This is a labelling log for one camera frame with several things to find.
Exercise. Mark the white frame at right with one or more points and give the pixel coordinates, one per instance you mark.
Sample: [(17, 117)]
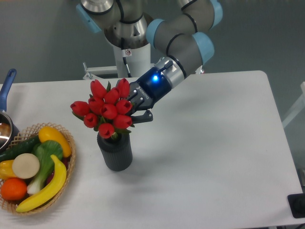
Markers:
[(295, 109)]

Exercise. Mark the dark grey ribbed vase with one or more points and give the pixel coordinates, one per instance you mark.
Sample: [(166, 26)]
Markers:
[(117, 155)]

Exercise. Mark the woven wicker basket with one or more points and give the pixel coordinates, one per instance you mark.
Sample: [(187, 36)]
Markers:
[(30, 132)]

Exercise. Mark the green bok choy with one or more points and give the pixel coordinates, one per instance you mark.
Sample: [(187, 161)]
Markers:
[(43, 152)]

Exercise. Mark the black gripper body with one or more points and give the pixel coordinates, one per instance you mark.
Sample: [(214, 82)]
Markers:
[(150, 88)]

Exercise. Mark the black device at edge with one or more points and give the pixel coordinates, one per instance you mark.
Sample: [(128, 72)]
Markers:
[(297, 205)]

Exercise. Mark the yellow banana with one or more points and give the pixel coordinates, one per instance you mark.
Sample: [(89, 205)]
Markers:
[(49, 191)]

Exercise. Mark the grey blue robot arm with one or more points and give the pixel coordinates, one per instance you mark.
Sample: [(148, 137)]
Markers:
[(159, 54)]

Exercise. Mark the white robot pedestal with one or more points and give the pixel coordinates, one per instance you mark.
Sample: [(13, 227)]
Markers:
[(134, 62)]

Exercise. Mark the orange fruit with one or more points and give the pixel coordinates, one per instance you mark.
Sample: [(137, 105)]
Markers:
[(13, 189)]

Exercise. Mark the red fruit in basket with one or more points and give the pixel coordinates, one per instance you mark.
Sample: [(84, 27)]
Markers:
[(65, 161)]

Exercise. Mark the yellow bell pepper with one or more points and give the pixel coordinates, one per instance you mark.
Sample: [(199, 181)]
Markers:
[(6, 170)]

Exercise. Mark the red tulip bouquet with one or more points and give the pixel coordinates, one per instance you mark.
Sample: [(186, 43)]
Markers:
[(107, 109)]

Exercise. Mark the beige round disc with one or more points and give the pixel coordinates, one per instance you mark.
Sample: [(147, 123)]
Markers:
[(25, 166)]

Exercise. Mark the green cucumber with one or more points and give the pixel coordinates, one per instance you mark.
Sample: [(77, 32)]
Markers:
[(25, 146)]

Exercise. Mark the blue handled saucepan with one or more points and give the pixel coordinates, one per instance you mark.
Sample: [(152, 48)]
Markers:
[(8, 129)]

